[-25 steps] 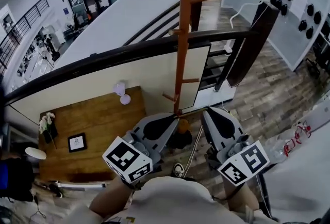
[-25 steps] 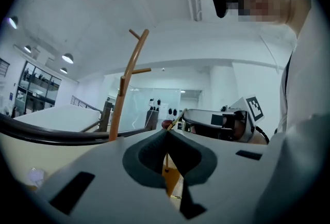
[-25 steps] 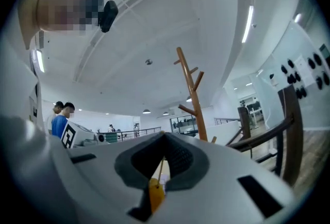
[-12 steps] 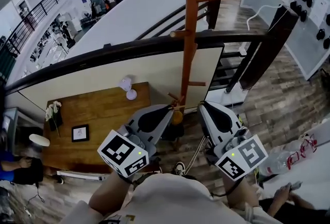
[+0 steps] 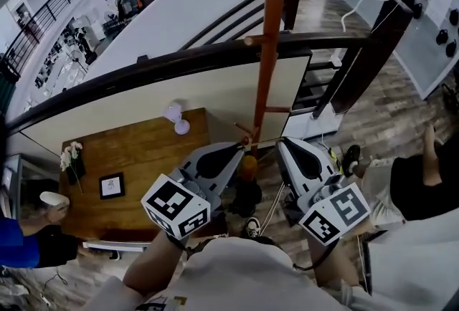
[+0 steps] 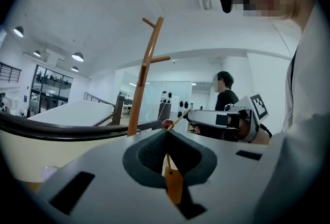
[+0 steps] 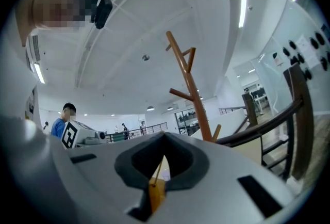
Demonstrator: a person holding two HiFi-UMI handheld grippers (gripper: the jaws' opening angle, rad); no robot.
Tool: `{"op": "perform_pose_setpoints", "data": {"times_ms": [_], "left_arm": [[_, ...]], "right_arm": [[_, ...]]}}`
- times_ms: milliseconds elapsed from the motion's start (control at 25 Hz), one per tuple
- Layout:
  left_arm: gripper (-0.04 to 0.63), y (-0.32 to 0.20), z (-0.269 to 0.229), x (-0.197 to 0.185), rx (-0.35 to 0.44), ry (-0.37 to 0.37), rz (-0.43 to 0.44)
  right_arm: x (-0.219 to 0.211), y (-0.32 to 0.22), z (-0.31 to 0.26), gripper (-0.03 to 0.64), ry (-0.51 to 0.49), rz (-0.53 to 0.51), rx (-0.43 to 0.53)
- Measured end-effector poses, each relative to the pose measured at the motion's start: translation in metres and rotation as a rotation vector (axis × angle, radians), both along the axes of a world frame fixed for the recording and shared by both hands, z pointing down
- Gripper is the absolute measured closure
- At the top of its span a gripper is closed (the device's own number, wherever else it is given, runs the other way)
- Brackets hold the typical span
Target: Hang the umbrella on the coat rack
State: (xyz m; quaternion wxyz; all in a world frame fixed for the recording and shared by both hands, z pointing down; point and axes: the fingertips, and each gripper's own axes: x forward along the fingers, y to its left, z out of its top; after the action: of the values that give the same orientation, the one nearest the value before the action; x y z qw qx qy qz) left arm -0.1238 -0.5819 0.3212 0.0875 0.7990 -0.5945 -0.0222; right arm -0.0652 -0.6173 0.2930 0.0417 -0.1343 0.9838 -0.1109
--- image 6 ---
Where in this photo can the black metal stair railing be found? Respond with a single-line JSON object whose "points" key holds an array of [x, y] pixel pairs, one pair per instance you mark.
{"points": [[98, 99]]}

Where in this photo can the wooden coat stand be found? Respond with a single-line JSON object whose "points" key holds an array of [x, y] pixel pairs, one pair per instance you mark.
{"points": [[140, 81]]}

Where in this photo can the black metal balustrade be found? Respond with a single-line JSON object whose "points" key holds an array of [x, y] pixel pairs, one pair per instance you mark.
{"points": [[9, 74]]}

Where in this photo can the black framed glass partition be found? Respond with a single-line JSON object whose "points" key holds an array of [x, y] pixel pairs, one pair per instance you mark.
{"points": [[51, 86]]}

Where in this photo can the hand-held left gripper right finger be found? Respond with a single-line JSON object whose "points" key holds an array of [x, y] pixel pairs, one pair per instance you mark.
{"points": [[227, 179]]}

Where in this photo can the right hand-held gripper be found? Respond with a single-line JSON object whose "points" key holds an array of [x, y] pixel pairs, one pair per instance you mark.
{"points": [[259, 106]]}

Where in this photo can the round pendant ceiling lamp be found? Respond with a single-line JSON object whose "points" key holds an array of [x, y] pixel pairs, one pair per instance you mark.
{"points": [[36, 53], [74, 69], [77, 56], [18, 31]]}

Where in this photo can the person's right hand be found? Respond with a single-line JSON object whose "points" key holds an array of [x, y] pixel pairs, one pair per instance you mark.
{"points": [[244, 128]]}

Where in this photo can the dark wooden post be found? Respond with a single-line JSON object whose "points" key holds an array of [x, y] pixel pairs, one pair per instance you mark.
{"points": [[118, 110]]}

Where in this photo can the person's white shirt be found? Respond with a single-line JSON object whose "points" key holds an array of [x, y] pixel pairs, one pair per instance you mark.
{"points": [[309, 88]]}

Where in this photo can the black bags hung on wall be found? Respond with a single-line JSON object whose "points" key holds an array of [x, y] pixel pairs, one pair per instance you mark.
{"points": [[181, 104]]}

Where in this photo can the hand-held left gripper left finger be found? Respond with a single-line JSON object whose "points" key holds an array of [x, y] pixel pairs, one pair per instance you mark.
{"points": [[108, 179]]}

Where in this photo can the person's right forearm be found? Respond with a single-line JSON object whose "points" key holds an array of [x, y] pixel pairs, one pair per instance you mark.
{"points": [[262, 137]]}

